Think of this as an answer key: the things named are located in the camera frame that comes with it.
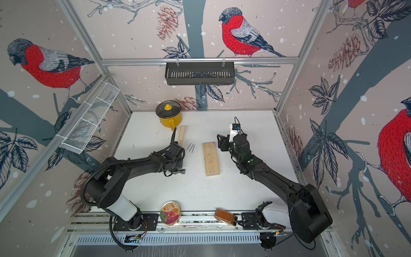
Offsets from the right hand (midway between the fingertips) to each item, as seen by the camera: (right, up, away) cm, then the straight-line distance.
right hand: (222, 133), depth 84 cm
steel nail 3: (-18, -11, +17) cm, 27 cm away
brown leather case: (0, -38, -11) cm, 39 cm away
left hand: (-24, -16, +11) cm, 31 cm away
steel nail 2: (-19, -11, +17) cm, 28 cm away
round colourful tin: (-25, -36, -10) cm, 46 cm away
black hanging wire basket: (-14, +39, +23) cm, 47 cm away
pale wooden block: (-6, -16, +9) cm, 19 cm away
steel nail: (-21, -10, +17) cm, 28 cm away
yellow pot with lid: (-35, +13, +26) cm, 45 cm away
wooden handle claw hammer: (-25, -5, +14) cm, 29 cm away
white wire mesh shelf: (-75, -2, -4) cm, 75 cm away
